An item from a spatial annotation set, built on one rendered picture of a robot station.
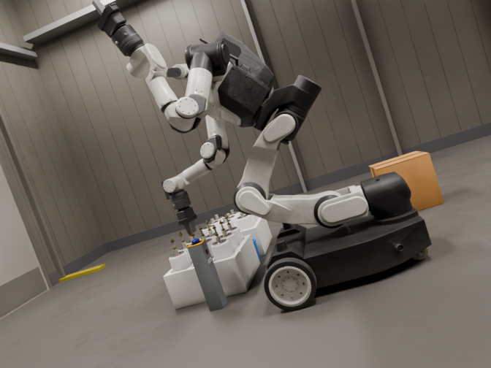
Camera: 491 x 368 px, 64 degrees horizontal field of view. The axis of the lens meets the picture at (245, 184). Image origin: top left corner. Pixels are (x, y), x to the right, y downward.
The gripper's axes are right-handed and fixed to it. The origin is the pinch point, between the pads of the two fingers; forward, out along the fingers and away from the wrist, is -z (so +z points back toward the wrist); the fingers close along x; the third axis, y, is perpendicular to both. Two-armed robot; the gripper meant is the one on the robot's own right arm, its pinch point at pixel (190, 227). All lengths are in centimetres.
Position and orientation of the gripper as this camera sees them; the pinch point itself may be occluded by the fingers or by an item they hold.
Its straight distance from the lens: 199.4
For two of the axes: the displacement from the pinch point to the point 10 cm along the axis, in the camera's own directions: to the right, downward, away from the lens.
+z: -3.2, -9.4, -0.8
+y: -8.5, 2.5, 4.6
